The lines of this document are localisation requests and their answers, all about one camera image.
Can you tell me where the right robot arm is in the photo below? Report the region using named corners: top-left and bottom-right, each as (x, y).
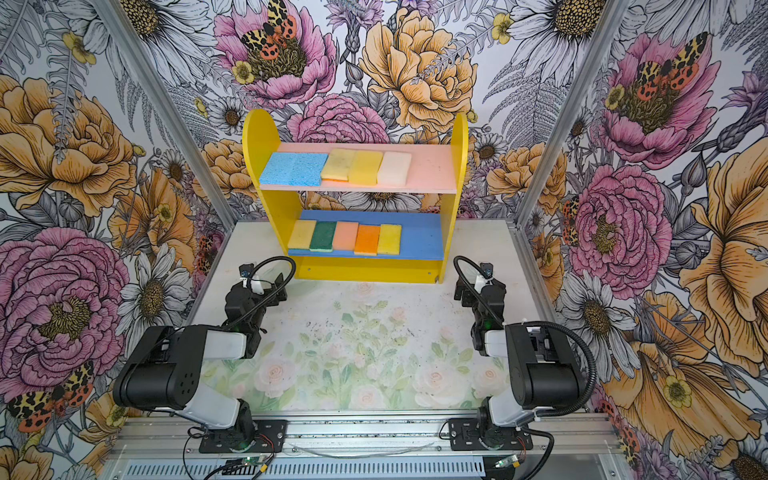
top-left (449, 278), bottom-right (597, 450)

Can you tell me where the orange sponge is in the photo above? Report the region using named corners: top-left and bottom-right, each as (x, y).
top-left (353, 224), bottom-right (380, 256)

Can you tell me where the bright yellow sponge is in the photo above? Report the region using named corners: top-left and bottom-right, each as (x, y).
top-left (377, 224), bottom-right (402, 256)

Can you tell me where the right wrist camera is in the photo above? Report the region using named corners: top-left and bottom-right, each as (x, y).
top-left (474, 262), bottom-right (494, 293)

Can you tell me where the blue cellulose sponge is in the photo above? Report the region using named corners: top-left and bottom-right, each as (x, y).
top-left (289, 153), bottom-right (328, 187)
top-left (259, 152), bottom-right (300, 185)

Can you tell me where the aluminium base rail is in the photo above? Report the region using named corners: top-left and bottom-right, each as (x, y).
top-left (101, 410), bottom-right (632, 479)

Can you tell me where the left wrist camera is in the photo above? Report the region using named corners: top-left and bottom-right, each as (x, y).
top-left (238, 263), bottom-right (264, 295)

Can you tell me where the yellow shelf with coloured boards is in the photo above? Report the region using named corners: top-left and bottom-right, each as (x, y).
top-left (242, 110), bottom-right (469, 284)

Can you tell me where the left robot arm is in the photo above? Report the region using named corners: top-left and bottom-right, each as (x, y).
top-left (112, 274), bottom-right (287, 452)

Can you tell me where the pale pink sponge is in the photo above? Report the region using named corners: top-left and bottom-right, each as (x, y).
top-left (377, 151), bottom-right (412, 187)

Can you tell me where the dark green scouring pad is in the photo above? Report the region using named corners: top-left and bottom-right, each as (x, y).
top-left (309, 221), bottom-right (337, 253)

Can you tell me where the aluminium frame post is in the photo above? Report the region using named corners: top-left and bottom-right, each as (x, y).
top-left (515, 0), bottom-right (630, 229)
top-left (94, 1), bottom-right (237, 231)

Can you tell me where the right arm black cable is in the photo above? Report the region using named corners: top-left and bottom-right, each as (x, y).
top-left (452, 255), bottom-right (599, 480)

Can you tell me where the peach pink sponge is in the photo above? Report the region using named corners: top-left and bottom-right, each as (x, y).
top-left (332, 221), bottom-right (359, 252)

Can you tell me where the yellow sponge with green back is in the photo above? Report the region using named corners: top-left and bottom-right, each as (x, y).
top-left (287, 219), bottom-right (316, 250)

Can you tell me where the aluminium frame post right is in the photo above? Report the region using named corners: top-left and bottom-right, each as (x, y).
top-left (515, 0), bottom-right (630, 229)

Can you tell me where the aluminium frame post left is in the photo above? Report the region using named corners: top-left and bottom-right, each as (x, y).
top-left (94, 1), bottom-right (237, 231)

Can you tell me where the dull yellow sponge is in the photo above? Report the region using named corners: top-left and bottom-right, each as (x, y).
top-left (321, 148), bottom-right (356, 182)

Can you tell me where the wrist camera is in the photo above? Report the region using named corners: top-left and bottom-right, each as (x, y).
top-left (238, 263), bottom-right (264, 295)
top-left (474, 262), bottom-right (494, 293)

